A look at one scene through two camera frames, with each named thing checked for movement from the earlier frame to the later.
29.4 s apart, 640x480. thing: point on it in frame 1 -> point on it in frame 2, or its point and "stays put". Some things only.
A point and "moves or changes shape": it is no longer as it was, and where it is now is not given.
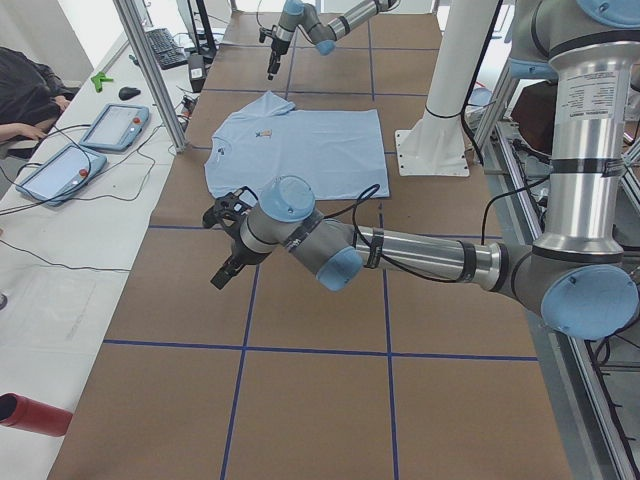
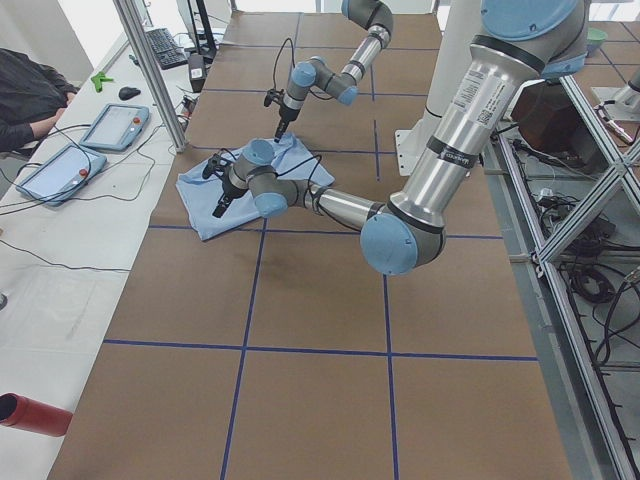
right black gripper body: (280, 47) -> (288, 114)
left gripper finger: (220, 278) -> (221, 206)
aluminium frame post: (134, 26) stays put
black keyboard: (165, 50) stays put
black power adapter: (197, 72) stays put
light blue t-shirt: (340, 152) moves or changes shape
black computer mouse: (125, 93) stays put
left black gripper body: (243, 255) -> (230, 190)
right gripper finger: (276, 64) -> (283, 126)
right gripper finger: (271, 67) -> (280, 130)
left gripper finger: (238, 267) -> (226, 202)
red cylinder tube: (22, 412) stays put
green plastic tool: (98, 79) stays put
